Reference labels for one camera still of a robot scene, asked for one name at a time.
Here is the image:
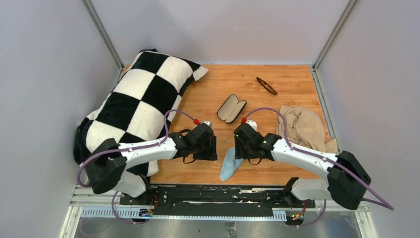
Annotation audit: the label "light blue cleaning cloth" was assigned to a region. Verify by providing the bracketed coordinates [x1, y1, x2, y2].
[219, 147, 243, 181]

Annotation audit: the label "black glasses case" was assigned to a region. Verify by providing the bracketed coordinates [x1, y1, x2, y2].
[217, 94, 247, 123]

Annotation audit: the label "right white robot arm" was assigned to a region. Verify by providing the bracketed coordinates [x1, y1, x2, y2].
[234, 121, 371, 210]

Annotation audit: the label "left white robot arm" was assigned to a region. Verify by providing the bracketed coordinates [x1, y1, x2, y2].
[81, 121, 217, 205]

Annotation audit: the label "dark folded sunglasses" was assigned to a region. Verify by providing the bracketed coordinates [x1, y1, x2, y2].
[256, 77, 278, 95]

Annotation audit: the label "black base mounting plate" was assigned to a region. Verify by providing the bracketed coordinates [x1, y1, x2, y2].
[119, 184, 315, 219]

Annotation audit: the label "beige crumpled cloth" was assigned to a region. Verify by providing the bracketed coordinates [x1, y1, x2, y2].
[276, 106, 338, 153]

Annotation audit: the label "black white checkered pillow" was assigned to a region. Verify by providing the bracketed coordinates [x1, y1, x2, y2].
[73, 49, 208, 164]

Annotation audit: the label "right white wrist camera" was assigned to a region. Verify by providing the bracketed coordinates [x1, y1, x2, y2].
[246, 120, 258, 131]

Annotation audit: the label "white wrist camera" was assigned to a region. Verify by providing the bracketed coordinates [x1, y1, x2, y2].
[203, 121, 212, 128]
[246, 120, 258, 131]

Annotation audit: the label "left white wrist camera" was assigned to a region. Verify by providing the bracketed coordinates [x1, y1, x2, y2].
[203, 121, 212, 128]

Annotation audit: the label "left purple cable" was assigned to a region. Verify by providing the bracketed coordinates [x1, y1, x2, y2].
[76, 110, 201, 188]

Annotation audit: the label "purple cable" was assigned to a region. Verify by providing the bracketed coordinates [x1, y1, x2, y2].
[76, 110, 201, 188]
[241, 107, 394, 211]

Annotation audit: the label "right aluminium frame post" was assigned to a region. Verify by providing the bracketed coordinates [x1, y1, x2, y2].
[313, 0, 359, 70]

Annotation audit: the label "aluminium frame post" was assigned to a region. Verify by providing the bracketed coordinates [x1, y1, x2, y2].
[313, 0, 359, 70]
[81, 0, 124, 71]

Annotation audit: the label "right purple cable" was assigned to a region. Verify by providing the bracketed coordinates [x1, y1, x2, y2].
[241, 107, 394, 211]

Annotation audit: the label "left aluminium frame post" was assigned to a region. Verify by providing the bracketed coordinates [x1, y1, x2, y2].
[81, 0, 124, 71]

